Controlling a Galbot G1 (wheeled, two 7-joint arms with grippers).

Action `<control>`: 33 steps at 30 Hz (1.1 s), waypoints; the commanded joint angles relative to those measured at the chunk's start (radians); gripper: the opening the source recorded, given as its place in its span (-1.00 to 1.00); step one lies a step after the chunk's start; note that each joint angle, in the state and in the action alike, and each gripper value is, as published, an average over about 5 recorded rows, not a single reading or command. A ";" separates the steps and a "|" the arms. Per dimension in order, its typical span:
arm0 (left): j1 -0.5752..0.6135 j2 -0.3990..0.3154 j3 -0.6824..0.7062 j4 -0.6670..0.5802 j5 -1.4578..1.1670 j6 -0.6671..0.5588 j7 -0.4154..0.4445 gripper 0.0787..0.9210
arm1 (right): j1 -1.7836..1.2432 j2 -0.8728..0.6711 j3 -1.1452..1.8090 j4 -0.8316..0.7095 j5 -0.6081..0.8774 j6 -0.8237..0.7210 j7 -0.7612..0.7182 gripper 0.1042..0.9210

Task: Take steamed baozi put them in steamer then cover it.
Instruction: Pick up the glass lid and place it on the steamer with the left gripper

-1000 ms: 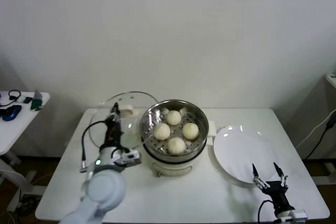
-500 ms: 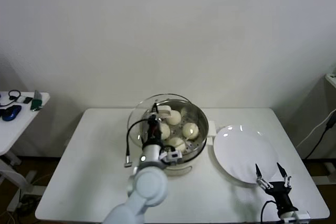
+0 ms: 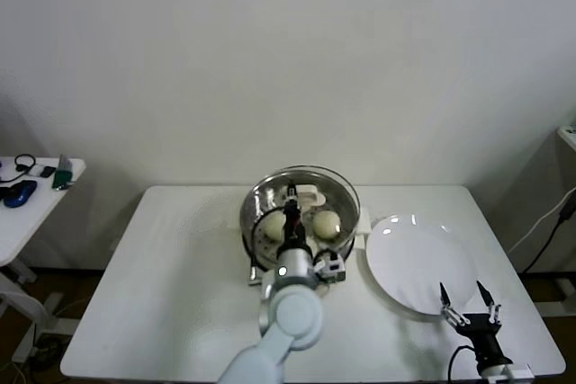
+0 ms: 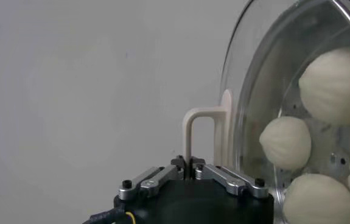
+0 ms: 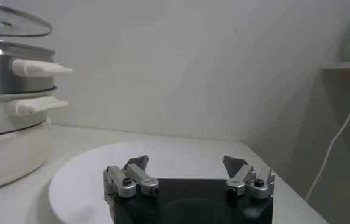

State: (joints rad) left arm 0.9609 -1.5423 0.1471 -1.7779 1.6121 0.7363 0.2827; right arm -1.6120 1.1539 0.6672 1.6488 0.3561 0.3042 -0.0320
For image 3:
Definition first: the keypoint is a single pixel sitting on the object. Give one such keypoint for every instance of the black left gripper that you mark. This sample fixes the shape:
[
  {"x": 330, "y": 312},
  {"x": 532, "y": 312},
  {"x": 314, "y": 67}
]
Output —
[{"x": 292, "y": 226}]

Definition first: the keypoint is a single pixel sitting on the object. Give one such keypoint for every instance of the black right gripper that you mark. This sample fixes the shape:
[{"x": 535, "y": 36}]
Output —
[{"x": 483, "y": 334}]

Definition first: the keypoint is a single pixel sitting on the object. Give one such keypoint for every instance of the white steamed baozi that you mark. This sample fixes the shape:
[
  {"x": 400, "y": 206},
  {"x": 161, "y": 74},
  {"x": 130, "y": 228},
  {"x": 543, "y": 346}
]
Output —
[
  {"x": 273, "y": 226},
  {"x": 326, "y": 224}
]

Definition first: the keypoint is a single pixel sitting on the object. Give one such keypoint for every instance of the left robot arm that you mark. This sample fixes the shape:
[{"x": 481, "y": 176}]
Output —
[{"x": 294, "y": 312}]

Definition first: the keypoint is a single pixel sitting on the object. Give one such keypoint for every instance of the perforated steel steamer basket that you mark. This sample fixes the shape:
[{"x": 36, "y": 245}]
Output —
[{"x": 364, "y": 221}]

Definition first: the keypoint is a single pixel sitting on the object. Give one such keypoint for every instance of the white round plate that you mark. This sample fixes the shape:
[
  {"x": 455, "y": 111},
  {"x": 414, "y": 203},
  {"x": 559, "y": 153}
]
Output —
[{"x": 414, "y": 258}]

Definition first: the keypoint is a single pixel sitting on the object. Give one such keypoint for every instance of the white desk with foot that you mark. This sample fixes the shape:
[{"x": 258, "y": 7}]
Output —
[{"x": 567, "y": 136}]

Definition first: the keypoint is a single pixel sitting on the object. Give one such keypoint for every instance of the green and grey tool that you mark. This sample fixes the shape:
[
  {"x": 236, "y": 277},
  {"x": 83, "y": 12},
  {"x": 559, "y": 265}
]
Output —
[{"x": 60, "y": 175}]

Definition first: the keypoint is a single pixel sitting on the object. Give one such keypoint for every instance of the small black device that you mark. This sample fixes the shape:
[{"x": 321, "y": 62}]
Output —
[{"x": 48, "y": 172}]

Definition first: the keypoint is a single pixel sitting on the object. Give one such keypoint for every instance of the small white device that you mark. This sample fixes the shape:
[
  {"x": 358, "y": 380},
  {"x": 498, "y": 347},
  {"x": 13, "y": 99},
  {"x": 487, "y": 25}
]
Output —
[{"x": 36, "y": 171}]

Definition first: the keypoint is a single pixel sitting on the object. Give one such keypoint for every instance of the white side table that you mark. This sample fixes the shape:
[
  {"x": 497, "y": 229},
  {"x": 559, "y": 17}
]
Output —
[{"x": 27, "y": 222}]

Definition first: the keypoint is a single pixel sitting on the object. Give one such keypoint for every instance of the blue computer mouse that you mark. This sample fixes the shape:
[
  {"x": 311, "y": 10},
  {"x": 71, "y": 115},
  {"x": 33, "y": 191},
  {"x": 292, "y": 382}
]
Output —
[{"x": 20, "y": 193}]

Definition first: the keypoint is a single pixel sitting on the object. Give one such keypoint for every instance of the black headset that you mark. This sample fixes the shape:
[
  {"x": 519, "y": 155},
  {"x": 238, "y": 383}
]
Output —
[{"x": 16, "y": 161}]

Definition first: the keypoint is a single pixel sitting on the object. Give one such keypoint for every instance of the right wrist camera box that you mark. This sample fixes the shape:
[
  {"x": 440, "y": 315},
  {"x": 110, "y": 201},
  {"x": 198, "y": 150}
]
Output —
[{"x": 521, "y": 370}]

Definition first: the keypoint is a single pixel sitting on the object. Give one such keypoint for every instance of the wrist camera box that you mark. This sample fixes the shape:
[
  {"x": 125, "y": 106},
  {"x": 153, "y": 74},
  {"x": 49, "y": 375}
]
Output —
[
  {"x": 521, "y": 370},
  {"x": 333, "y": 269}
]

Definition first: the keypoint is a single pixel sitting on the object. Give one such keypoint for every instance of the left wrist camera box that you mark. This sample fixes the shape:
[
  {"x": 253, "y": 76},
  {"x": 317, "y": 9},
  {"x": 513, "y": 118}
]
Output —
[{"x": 333, "y": 269}]

